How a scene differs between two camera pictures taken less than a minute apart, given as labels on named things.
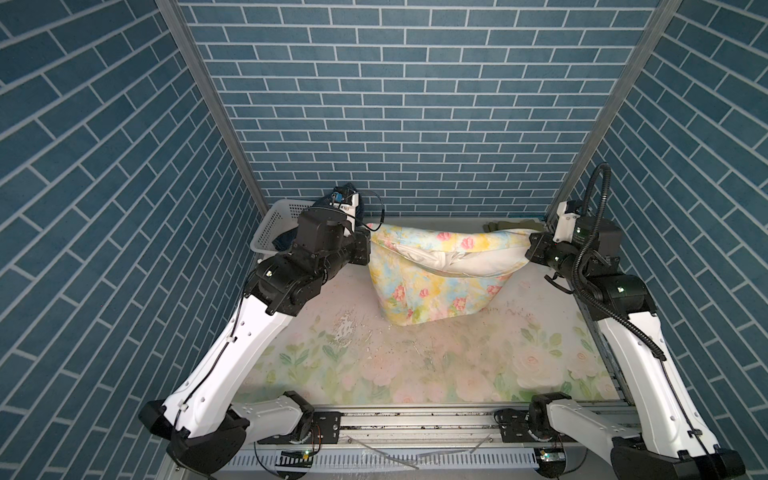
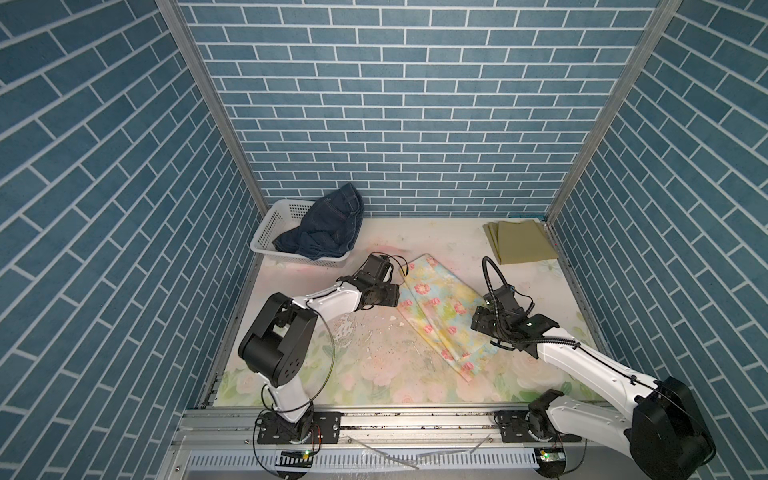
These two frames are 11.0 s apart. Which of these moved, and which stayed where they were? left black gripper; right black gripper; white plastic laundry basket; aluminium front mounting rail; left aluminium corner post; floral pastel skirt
Moved: right black gripper; left black gripper; floral pastel skirt
Stayed: aluminium front mounting rail; left aluminium corner post; white plastic laundry basket
